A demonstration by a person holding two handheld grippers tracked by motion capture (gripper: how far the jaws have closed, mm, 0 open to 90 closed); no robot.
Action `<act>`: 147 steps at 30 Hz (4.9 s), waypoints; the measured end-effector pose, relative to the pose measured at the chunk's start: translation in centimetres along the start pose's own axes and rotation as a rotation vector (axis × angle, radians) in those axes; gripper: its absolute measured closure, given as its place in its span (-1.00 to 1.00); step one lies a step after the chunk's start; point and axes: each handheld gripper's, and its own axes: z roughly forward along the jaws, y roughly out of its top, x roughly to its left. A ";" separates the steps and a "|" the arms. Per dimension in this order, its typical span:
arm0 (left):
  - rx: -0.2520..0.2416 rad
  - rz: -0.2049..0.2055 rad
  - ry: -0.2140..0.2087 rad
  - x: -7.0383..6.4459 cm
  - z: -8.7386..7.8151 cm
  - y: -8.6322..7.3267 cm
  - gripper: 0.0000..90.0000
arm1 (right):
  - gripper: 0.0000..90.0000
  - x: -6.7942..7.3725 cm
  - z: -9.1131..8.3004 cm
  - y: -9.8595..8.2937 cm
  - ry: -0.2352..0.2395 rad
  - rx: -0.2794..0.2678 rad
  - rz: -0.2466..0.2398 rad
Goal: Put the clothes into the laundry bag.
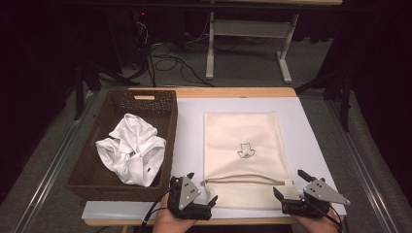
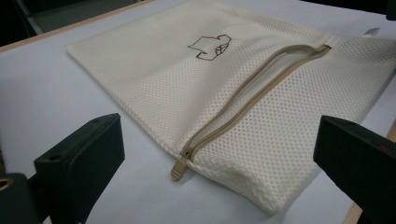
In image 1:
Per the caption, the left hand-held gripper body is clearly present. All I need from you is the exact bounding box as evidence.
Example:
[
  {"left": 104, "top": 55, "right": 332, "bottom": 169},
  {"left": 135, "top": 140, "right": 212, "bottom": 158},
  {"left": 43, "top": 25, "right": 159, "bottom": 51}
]
[{"left": 167, "top": 175, "right": 214, "bottom": 221}]

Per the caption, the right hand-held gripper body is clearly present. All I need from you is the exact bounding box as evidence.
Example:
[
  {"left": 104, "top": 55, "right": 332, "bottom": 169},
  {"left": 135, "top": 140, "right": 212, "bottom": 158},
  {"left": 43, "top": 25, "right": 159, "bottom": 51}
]
[{"left": 281, "top": 177, "right": 352, "bottom": 219}]

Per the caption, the white shirt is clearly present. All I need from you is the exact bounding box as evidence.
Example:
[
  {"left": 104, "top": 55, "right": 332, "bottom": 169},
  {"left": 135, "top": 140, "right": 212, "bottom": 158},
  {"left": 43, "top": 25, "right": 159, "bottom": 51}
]
[{"left": 95, "top": 113, "right": 167, "bottom": 188}]

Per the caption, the cream mesh laundry bag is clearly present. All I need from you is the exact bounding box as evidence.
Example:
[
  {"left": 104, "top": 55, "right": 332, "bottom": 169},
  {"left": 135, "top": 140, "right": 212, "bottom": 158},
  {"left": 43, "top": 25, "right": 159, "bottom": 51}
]
[{"left": 201, "top": 111, "right": 302, "bottom": 212}]

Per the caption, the brown woven basket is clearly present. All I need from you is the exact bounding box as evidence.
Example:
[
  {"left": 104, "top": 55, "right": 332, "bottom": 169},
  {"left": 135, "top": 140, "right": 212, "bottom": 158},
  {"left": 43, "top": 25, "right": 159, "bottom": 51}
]
[{"left": 65, "top": 88, "right": 179, "bottom": 202}]

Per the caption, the person's left hand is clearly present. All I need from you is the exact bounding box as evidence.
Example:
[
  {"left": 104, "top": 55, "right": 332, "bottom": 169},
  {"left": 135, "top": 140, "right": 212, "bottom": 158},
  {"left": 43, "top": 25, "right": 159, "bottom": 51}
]
[{"left": 152, "top": 193, "right": 199, "bottom": 233}]

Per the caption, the person's right hand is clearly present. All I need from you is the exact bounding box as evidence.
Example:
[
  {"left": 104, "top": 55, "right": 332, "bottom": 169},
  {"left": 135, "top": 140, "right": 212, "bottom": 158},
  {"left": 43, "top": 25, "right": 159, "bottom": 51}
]
[{"left": 292, "top": 207, "right": 342, "bottom": 233}]

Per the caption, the black stand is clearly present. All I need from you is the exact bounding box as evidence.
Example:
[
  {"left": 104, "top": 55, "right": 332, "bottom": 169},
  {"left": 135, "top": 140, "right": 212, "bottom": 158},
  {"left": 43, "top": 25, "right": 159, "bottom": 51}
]
[
  {"left": 73, "top": 60, "right": 141, "bottom": 121},
  {"left": 294, "top": 67, "right": 355, "bottom": 133}
]

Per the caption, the black computer tower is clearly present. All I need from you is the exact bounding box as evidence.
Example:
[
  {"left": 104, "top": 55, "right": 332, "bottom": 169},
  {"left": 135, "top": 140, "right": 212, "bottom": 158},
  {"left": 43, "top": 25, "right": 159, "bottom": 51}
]
[{"left": 106, "top": 8, "right": 154, "bottom": 70}]

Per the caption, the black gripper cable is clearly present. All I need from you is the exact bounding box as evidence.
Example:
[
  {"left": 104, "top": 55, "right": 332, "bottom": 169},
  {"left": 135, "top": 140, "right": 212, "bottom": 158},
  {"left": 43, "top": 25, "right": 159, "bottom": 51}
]
[
  {"left": 310, "top": 201, "right": 350, "bottom": 233},
  {"left": 138, "top": 184, "right": 180, "bottom": 233}
]

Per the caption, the metal floor rail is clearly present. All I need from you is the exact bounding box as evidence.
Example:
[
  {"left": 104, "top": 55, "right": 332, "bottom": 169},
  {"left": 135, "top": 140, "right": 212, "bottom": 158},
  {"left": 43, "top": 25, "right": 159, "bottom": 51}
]
[
  {"left": 326, "top": 99, "right": 400, "bottom": 233},
  {"left": 12, "top": 92, "right": 100, "bottom": 233}
]

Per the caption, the black floor cable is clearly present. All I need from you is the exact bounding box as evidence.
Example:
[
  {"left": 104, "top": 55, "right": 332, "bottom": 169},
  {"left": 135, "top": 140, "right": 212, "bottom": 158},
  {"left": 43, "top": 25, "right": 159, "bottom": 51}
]
[{"left": 148, "top": 42, "right": 216, "bottom": 88}]

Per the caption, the white desk frame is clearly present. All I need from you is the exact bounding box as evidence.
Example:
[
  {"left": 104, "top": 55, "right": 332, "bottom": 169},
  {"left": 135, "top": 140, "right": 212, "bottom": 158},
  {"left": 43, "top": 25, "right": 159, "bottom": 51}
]
[{"left": 205, "top": 0, "right": 344, "bottom": 85}]

